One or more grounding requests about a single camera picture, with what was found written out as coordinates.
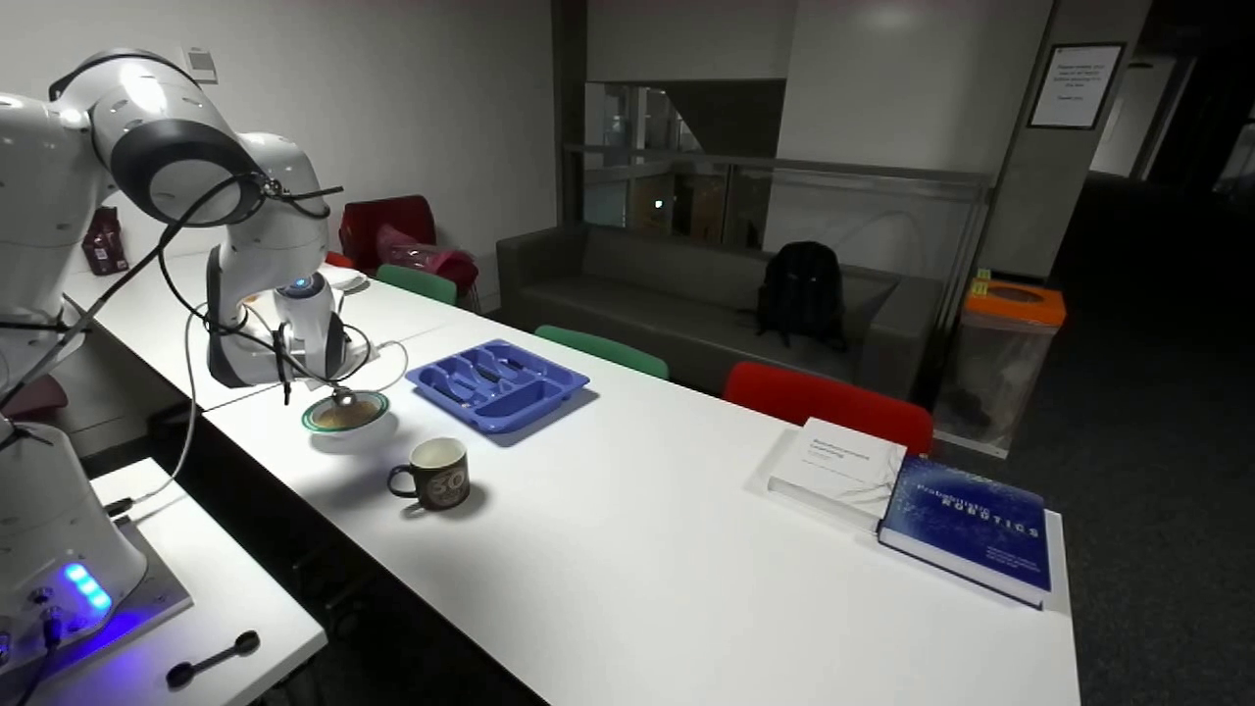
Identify framed wall notice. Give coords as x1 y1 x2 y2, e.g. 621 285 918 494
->
1023 41 1131 135

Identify red chair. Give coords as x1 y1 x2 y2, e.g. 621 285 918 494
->
719 357 943 462

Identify grey sofa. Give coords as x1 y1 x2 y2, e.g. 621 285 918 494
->
493 224 944 396

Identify green chair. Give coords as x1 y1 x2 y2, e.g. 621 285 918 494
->
531 323 676 383
371 264 464 305

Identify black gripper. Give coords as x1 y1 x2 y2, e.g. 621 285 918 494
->
315 311 365 412

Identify blue plastic cutlery tray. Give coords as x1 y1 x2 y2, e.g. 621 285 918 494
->
404 334 598 443

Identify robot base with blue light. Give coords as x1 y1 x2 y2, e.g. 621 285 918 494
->
0 514 196 698

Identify dark ceramic mug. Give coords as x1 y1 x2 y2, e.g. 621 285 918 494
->
385 436 473 514

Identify green rimmed white bowl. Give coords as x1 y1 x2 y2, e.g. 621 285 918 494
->
297 390 394 441

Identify blue hardcover book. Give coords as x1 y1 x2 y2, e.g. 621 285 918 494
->
875 457 1060 612

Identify glass balustrade with handrail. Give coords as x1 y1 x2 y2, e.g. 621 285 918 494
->
562 139 995 268

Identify black backpack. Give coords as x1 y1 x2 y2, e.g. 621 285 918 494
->
752 238 851 352

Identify black dumbbell shaped tool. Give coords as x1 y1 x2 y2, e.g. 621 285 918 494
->
166 629 264 692

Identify orange lidded bin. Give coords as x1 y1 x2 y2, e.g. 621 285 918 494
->
931 272 1070 462

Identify dark red armchair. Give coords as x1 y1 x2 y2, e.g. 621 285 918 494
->
334 192 484 305

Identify brown cereal flakes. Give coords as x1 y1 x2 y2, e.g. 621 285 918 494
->
317 396 385 432

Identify robot cable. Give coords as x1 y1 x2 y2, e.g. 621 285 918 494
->
103 298 413 523

